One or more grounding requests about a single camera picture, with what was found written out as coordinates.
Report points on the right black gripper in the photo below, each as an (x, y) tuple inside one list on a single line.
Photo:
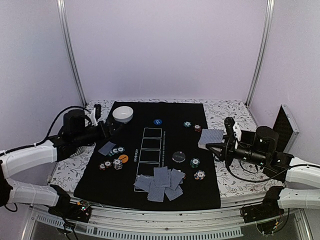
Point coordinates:
[(227, 154)]

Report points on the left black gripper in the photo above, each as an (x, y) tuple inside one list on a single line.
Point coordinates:
[(109, 128)]

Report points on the blue card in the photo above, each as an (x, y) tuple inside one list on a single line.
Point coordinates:
[(106, 148)]

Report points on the spread teal poker chips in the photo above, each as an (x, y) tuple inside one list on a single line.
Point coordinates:
[(116, 150)]

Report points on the blue playing card deck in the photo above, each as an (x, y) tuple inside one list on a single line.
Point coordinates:
[(210, 136)]

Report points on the orange big blind button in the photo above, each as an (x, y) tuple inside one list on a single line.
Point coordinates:
[(124, 158)]

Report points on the teal poker chip stack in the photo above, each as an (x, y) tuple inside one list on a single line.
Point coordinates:
[(194, 163)]

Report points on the orange chip pair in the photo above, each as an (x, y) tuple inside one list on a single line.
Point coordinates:
[(105, 165)]

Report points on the orange chip stack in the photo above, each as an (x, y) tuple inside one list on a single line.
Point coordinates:
[(197, 128)]

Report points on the black dealer button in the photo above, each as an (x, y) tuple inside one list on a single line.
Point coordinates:
[(178, 157)]

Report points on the blue small blind button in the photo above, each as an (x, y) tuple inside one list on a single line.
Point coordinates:
[(157, 122)]

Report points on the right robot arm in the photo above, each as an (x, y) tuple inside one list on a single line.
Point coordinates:
[(260, 148)]

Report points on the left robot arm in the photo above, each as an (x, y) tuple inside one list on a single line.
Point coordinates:
[(78, 130)]

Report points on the white ceramic bowl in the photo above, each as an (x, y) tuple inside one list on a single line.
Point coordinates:
[(123, 114)]

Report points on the black poker felt mat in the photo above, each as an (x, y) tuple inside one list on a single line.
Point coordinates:
[(149, 146)]

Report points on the aluminium poker case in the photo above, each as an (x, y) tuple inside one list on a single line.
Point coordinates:
[(287, 129)]

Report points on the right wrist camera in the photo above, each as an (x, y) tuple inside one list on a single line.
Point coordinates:
[(233, 132)]

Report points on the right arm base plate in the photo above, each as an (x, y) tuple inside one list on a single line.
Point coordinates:
[(262, 212)]

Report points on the front aluminium rail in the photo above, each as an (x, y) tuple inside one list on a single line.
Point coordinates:
[(113, 223)]

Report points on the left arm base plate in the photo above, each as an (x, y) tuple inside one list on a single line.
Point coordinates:
[(80, 211)]

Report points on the left aluminium frame post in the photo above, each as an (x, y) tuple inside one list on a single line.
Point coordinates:
[(62, 14)]

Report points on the aluminium frame post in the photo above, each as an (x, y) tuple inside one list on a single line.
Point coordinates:
[(262, 50), (62, 14)]

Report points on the right aluminium frame post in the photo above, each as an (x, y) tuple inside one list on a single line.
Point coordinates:
[(262, 50)]

